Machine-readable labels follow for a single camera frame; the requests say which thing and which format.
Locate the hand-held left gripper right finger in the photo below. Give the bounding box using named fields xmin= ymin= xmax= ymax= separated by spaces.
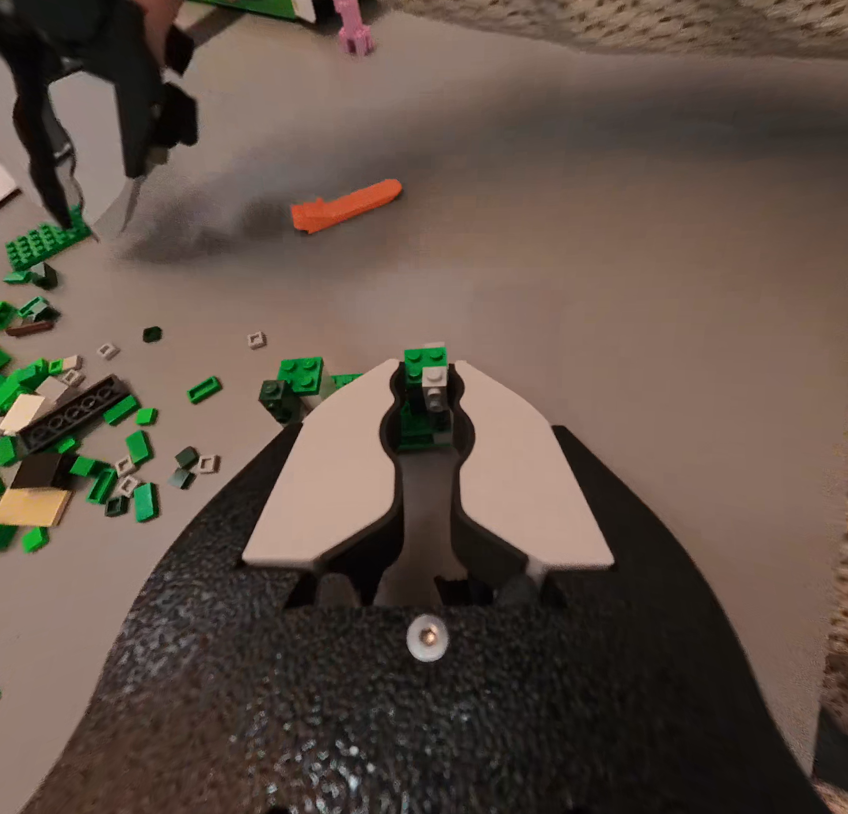
xmin=450 ymin=360 xmax=616 ymax=606

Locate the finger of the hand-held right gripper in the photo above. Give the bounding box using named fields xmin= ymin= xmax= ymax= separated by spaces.
xmin=10 ymin=59 xmax=94 ymax=235
xmin=118 ymin=158 xmax=163 ymax=235

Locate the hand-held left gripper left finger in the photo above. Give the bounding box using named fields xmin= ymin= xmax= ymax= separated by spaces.
xmin=242 ymin=359 xmax=405 ymax=606

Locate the green studded lego plate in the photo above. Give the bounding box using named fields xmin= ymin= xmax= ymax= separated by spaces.
xmin=5 ymin=206 xmax=94 ymax=272

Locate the green and grey lego assembly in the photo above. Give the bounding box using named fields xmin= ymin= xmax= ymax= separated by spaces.
xmin=396 ymin=342 xmax=459 ymax=452

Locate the green lego brick cluster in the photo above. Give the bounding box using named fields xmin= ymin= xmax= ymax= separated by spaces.
xmin=258 ymin=356 xmax=364 ymax=425

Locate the long black lego plate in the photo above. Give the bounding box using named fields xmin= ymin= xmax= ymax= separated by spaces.
xmin=19 ymin=373 xmax=131 ymax=454

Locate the pile of loose lego pieces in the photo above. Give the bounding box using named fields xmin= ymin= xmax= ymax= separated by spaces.
xmin=0 ymin=257 xmax=223 ymax=555

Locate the pink lego pig figure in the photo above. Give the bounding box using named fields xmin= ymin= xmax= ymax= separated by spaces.
xmin=333 ymin=0 xmax=377 ymax=58

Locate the tan lego tile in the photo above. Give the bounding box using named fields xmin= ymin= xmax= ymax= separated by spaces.
xmin=0 ymin=487 xmax=74 ymax=529

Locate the person's right hand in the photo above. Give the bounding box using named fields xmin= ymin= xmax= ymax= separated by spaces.
xmin=121 ymin=0 xmax=194 ymax=69

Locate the orange brick separator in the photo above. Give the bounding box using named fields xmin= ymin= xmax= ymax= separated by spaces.
xmin=290 ymin=178 xmax=404 ymax=235

